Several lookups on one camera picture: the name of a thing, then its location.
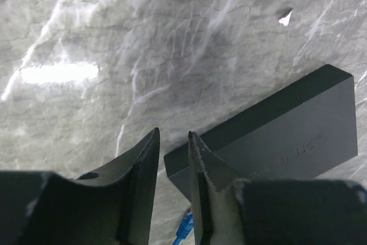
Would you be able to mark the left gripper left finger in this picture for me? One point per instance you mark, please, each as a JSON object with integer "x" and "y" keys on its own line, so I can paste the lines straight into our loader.
{"x": 112, "y": 204}

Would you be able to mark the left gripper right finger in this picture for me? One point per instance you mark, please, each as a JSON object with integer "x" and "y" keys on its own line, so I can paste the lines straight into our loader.
{"x": 229, "y": 209}

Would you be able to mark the black network switch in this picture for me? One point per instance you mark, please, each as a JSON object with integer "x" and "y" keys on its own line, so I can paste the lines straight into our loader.
{"x": 301, "y": 131}

